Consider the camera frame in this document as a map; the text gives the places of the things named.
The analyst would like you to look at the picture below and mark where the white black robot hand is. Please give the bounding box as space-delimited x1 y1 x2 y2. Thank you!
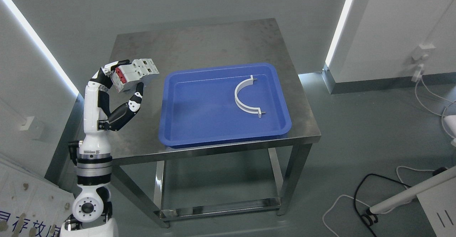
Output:
84 60 144 134

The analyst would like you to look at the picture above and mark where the grey circuit breaker red switch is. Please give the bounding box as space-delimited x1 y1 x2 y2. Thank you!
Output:
110 58 160 93

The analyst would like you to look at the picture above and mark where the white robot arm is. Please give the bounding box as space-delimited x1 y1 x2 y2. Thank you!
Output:
60 130 119 237

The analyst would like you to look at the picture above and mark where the stainless steel table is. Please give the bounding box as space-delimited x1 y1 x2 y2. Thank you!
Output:
109 19 321 228

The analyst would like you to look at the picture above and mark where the blue plastic tray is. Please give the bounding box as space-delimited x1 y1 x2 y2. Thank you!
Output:
158 63 292 148

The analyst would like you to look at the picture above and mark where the white printed sign board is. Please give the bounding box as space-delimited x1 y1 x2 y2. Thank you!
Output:
0 155 74 237

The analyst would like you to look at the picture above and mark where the white stand leg with caster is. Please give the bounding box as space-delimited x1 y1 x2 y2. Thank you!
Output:
358 166 455 229

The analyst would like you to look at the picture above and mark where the white wall box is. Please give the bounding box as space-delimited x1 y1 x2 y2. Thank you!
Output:
19 116 45 140

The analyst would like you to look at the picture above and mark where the white curved bracket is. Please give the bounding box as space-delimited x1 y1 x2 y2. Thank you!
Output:
233 74 266 119

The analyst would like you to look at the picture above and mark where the black cable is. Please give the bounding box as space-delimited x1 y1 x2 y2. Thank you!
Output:
353 174 412 237

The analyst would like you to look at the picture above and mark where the white wall socket with plug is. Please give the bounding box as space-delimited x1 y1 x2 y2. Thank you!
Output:
411 43 435 83

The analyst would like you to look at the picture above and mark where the white cable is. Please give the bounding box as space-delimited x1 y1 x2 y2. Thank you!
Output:
414 77 456 140

